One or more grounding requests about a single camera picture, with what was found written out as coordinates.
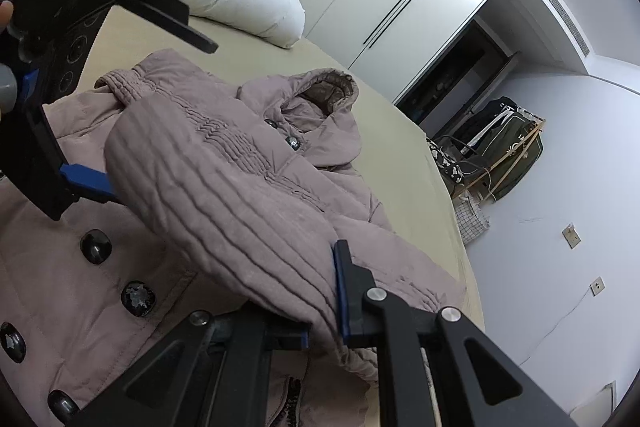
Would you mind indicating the green jacket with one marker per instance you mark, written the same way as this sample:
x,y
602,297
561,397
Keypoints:
x,y
515,132

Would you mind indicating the black hanging garment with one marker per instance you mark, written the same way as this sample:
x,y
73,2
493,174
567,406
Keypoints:
x,y
482,122

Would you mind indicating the bed with beige sheet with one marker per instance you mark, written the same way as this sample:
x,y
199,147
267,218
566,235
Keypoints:
x,y
400,167

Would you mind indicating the person's left hand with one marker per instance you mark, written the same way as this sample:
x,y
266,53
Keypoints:
x,y
4,18

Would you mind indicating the checked white bag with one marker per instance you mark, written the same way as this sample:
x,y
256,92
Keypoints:
x,y
472,222

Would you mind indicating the mauve padded jacket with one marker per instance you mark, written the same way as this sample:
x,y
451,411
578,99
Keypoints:
x,y
225,187

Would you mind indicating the ceiling air vent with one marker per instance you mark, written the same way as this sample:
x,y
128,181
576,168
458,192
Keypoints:
x,y
562,17

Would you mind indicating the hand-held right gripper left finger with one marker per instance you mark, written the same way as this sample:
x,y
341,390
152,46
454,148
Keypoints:
x,y
240,349

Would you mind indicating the wooden clothes rack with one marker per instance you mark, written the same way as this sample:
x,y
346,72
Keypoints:
x,y
520,152

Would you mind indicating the chair with floral cushion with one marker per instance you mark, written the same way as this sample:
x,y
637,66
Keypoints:
x,y
445,162

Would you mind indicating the wall socket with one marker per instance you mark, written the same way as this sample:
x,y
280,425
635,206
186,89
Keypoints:
x,y
597,285
570,235

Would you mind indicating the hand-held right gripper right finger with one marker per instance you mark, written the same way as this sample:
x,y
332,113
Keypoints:
x,y
343,292

